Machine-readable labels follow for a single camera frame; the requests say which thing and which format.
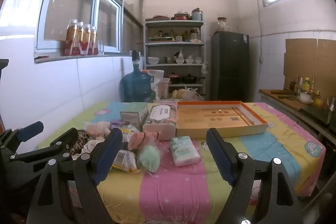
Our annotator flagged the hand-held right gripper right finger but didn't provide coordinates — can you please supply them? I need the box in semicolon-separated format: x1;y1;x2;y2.
206;127;301;224

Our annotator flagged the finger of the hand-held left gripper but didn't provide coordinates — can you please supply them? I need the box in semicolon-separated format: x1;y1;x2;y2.
14;127;79;164
9;121;45;145

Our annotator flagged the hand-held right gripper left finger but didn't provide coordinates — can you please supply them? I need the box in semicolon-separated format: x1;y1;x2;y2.
26;127;124;224

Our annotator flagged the yellow-white snack packet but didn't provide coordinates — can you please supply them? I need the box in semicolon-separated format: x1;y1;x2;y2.
112;149;140;173

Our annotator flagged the white fluffy cloth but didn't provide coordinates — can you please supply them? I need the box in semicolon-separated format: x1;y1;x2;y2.
79;140;105;156

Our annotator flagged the leopard print cloth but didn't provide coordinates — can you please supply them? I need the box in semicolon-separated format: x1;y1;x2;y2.
67;130;91;157

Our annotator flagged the pink towel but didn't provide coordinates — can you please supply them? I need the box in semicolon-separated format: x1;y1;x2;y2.
128;130;158;151

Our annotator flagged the orange cardboard box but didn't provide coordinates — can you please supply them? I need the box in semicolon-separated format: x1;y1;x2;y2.
175;101;269;139

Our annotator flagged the green puff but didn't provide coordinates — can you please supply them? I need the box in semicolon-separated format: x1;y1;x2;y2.
136;145;161;174

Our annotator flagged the large white floral tissue pack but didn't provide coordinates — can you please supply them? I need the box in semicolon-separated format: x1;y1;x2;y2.
142;105;177;141

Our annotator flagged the small snack packet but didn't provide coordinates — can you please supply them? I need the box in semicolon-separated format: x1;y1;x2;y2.
119;126;141;144

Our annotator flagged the colourful patchwork cartoon blanket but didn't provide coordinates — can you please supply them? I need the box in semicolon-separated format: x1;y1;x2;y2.
37;100;326;224

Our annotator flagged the plastic bag of vegetables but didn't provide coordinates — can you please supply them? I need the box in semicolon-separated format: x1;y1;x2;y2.
172;86;206;102

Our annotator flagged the blue water jug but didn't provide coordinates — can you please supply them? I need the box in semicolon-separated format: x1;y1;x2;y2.
120;70;155;103

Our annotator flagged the black cooking pot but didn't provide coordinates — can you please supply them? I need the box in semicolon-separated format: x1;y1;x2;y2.
181;73;206;84

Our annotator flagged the pink plastic bin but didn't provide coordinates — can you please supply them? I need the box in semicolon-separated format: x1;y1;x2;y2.
157;78;171;100

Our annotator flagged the dark refrigerator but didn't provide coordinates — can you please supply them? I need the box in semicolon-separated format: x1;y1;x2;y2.
211;31;250;102

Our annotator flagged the white flour sack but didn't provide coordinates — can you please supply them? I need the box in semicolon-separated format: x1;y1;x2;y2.
146;69;165;102

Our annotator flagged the red cooking pot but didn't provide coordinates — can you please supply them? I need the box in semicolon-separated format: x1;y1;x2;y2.
168;72;181;84

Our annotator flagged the grey kitchen counter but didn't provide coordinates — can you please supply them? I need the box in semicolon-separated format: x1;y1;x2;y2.
258;89;336;169

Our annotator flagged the white bowl on counter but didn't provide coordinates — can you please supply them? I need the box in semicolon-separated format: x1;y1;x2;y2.
298;91;315;105

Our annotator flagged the black water pump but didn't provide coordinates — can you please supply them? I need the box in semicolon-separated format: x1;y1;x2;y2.
130;50;142;72

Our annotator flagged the grey metal shelf rack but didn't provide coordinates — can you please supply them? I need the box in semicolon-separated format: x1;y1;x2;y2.
143;19;207;99

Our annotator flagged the aluminium sliding window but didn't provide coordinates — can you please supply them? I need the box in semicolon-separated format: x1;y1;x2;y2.
35;0;124;57

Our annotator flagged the green tray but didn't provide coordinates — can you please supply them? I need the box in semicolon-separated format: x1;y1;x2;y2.
149;35;177;42

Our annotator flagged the brown cardboard sheet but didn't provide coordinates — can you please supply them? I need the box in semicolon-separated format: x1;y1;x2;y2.
283;38;336;91

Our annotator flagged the glass jar with brown lid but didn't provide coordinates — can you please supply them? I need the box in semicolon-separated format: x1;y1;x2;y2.
217;17;228;32

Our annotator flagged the teal canister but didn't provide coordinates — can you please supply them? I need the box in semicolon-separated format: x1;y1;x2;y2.
191;8;204;21

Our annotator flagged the red basket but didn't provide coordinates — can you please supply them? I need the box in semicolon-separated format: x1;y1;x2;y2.
173;11;190;20

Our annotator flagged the black wall cable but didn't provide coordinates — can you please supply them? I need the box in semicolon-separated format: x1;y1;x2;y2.
254;0;263;59

